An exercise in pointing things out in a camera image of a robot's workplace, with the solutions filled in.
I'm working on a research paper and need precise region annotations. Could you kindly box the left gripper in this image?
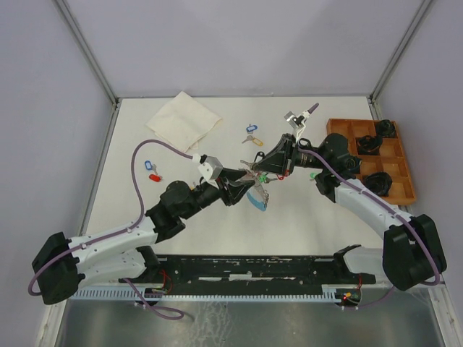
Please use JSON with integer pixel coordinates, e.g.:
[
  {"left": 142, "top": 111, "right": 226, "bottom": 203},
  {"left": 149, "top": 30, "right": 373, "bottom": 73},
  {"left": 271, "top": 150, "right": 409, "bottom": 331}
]
[{"left": 182, "top": 167, "right": 255, "bottom": 220}]

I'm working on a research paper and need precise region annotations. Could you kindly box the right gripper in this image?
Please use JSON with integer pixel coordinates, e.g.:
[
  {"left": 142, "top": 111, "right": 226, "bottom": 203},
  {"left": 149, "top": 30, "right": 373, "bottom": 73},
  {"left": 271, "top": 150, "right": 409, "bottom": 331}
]
[{"left": 252, "top": 133, "right": 328, "bottom": 176}]

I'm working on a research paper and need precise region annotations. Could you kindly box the black tag key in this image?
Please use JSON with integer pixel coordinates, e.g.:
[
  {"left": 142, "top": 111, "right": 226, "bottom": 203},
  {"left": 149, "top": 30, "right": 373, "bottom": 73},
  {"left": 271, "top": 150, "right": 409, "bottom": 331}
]
[{"left": 254, "top": 151, "right": 266, "bottom": 162}]

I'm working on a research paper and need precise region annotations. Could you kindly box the red tag key bunch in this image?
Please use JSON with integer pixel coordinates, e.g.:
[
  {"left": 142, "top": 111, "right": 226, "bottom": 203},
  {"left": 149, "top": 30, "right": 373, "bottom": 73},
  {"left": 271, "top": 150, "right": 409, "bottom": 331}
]
[{"left": 240, "top": 160, "right": 284, "bottom": 184}]

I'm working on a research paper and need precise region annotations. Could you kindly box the blue handled key organiser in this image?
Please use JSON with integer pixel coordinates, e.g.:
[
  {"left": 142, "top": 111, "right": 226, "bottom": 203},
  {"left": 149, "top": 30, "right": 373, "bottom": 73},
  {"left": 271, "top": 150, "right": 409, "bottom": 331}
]
[{"left": 246, "top": 184, "right": 269, "bottom": 212}]

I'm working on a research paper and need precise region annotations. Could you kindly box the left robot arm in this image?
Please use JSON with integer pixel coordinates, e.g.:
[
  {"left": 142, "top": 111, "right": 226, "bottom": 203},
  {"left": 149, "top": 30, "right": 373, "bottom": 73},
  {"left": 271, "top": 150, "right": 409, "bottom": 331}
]
[{"left": 27, "top": 169, "right": 256, "bottom": 305}]

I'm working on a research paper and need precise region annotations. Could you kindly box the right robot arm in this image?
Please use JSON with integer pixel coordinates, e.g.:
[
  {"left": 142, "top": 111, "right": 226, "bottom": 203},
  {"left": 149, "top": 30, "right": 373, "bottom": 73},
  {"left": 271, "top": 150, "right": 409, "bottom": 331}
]
[{"left": 250, "top": 133, "right": 446, "bottom": 291}]

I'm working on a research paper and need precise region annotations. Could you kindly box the yellow tag key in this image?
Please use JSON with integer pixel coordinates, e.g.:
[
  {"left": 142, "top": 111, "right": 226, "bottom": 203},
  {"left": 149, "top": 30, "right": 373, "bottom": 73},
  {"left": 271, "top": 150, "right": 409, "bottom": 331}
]
[{"left": 242, "top": 135, "right": 263, "bottom": 147}]

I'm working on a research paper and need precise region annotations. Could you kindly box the blue tag upper key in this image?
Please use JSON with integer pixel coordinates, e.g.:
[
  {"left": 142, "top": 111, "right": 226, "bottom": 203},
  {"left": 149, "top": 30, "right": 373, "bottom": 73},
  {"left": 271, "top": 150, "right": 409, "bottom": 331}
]
[{"left": 246, "top": 124, "right": 258, "bottom": 134}]

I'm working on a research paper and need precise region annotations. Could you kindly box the blue tag key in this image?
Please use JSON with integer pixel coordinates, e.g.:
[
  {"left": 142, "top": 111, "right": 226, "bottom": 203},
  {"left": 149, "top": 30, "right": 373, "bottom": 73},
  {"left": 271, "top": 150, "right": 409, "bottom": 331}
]
[
  {"left": 144, "top": 160, "right": 158, "bottom": 175},
  {"left": 246, "top": 124, "right": 258, "bottom": 134}
]

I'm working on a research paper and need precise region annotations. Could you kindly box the floral fabric bundle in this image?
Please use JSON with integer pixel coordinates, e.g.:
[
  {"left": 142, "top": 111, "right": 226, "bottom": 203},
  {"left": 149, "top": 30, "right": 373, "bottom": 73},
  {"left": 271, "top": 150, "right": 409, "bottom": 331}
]
[{"left": 345, "top": 156, "right": 362, "bottom": 174}]

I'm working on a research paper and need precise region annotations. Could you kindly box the white folded cloth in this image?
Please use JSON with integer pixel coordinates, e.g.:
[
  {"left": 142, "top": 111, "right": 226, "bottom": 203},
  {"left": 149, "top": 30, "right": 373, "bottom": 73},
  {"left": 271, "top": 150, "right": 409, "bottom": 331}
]
[{"left": 145, "top": 91, "right": 222, "bottom": 153}]

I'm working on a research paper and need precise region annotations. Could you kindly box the black fabric bundle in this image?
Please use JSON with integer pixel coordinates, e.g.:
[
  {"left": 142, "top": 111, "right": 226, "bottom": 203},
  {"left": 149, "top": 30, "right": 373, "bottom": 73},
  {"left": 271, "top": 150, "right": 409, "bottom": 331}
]
[
  {"left": 375, "top": 119, "right": 396, "bottom": 138},
  {"left": 356, "top": 135, "right": 383, "bottom": 155},
  {"left": 363, "top": 171, "right": 393, "bottom": 197}
]

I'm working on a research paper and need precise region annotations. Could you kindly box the black mounting plate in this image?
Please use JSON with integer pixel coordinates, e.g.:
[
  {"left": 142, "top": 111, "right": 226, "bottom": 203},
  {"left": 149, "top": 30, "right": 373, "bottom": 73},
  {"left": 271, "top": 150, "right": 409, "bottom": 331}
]
[{"left": 131, "top": 254, "right": 376, "bottom": 296}]

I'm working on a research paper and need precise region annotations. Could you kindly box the black fabric bundle bottom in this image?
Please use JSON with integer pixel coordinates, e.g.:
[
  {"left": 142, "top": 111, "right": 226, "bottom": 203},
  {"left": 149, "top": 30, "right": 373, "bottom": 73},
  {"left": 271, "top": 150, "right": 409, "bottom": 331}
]
[{"left": 363, "top": 171, "right": 393, "bottom": 197}]

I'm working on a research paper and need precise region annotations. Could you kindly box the black fabric bundle top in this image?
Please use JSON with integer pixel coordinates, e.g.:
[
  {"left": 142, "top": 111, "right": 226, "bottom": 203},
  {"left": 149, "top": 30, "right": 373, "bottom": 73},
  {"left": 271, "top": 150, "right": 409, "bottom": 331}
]
[{"left": 375, "top": 119, "right": 396, "bottom": 138}]

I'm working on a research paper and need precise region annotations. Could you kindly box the wooden compartment tray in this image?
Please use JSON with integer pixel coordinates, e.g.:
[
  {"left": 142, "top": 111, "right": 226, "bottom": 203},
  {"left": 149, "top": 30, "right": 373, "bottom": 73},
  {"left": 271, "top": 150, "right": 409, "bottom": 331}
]
[{"left": 326, "top": 119, "right": 416, "bottom": 206}]

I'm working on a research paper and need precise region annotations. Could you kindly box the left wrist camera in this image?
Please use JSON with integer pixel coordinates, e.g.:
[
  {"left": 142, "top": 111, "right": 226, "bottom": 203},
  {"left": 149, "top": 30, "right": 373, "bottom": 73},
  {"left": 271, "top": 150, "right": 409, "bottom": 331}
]
[{"left": 198, "top": 155, "right": 223, "bottom": 181}]

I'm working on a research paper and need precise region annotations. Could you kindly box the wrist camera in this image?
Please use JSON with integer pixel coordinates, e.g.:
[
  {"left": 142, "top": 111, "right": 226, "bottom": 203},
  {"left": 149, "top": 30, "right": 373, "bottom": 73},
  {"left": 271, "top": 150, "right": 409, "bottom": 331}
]
[
  {"left": 198, "top": 155, "right": 223, "bottom": 181},
  {"left": 284, "top": 110, "right": 311, "bottom": 141}
]

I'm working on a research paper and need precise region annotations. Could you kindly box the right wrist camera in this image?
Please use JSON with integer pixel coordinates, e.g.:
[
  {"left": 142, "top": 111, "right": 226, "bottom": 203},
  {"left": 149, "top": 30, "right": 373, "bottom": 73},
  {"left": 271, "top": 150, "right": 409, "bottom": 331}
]
[{"left": 284, "top": 110, "right": 311, "bottom": 141}]

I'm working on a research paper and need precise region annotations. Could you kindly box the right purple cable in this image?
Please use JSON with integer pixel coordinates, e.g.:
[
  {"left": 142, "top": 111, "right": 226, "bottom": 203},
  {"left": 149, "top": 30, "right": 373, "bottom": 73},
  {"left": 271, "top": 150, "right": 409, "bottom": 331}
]
[{"left": 297, "top": 102, "right": 442, "bottom": 311}]

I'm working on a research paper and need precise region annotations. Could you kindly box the grey slotted cable duct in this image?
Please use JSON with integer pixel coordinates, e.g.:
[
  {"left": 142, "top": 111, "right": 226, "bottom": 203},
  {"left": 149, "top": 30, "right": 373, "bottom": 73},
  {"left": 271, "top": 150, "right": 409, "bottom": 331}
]
[{"left": 70, "top": 284, "right": 343, "bottom": 301}]

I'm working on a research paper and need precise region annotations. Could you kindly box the right aluminium frame post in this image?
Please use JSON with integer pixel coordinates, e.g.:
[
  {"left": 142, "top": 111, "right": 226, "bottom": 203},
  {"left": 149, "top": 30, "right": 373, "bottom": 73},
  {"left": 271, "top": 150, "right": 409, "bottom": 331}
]
[{"left": 369, "top": 0, "right": 435, "bottom": 103}]

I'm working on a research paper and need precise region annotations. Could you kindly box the aluminium frame post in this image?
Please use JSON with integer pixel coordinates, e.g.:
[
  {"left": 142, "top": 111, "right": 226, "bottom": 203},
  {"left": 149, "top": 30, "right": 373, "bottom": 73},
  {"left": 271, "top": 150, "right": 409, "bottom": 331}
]
[
  {"left": 54, "top": 0, "right": 120, "bottom": 106},
  {"left": 369, "top": 0, "right": 435, "bottom": 103}
]

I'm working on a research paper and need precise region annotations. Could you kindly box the left aluminium frame post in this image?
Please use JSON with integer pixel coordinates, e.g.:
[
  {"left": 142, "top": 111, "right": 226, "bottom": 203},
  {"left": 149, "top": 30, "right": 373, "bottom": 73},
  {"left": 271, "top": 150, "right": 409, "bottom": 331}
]
[{"left": 54, "top": 0, "right": 120, "bottom": 106}]

